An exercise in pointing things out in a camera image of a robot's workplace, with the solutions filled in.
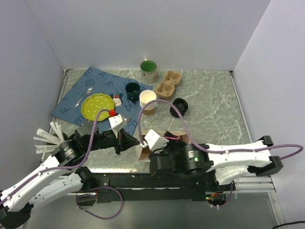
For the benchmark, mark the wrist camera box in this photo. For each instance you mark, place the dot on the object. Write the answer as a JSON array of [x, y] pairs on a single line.
[[154, 141], [117, 121]]

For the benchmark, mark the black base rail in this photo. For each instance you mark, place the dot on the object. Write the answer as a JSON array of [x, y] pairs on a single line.
[[144, 187]]

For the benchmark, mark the brown pulp cup carrier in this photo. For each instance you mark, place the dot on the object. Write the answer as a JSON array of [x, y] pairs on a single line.
[[166, 88]]

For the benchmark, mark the blue letter-print cloth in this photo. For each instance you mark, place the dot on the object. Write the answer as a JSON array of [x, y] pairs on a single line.
[[102, 83]]

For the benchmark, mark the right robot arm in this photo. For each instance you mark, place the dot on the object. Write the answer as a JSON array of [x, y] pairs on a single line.
[[223, 163]]

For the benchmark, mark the white floral mug green inside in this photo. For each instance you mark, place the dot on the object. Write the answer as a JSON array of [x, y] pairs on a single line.
[[148, 71]]

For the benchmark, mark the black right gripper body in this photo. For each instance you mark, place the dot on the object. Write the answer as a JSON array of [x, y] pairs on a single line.
[[171, 147]]

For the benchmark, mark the silver spoon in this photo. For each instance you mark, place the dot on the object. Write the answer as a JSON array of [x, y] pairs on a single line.
[[127, 119]]

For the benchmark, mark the stack of black lids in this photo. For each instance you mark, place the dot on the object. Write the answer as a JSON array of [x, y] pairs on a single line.
[[181, 105]]

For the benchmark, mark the grey cup of straws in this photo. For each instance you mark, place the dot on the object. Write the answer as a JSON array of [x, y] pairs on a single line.
[[51, 142]]

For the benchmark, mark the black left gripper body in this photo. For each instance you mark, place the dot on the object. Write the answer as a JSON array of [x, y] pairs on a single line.
[[111, 140]]

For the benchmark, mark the stack of paper cups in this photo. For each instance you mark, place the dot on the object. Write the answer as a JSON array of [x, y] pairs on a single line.
[[145, 97]]

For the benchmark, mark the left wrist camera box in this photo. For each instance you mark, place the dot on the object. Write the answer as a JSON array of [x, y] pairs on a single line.
[[117, 121]]

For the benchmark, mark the dark green mug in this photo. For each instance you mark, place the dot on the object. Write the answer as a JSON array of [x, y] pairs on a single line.
[[132, 91]]

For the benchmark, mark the mouse plush toy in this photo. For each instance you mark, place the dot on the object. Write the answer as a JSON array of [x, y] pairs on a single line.
[[117, 98]]

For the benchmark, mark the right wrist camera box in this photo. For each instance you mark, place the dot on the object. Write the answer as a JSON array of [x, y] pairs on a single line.
[[154, 141]]

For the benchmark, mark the silver fork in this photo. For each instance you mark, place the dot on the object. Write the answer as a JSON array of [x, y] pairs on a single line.
[[86, 94]]

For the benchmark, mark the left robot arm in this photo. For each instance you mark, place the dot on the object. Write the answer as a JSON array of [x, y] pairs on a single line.
[[60, 174]]

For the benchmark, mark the aluminium frame rail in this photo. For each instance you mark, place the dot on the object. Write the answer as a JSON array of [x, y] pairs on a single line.
[[249, 184]]

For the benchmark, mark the yellow-green dotted plate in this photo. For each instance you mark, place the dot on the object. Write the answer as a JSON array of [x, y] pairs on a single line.
[[94, 103]]

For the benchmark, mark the cream cakes paper bag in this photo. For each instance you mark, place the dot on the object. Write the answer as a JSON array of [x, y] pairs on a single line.
[[178, 138]]

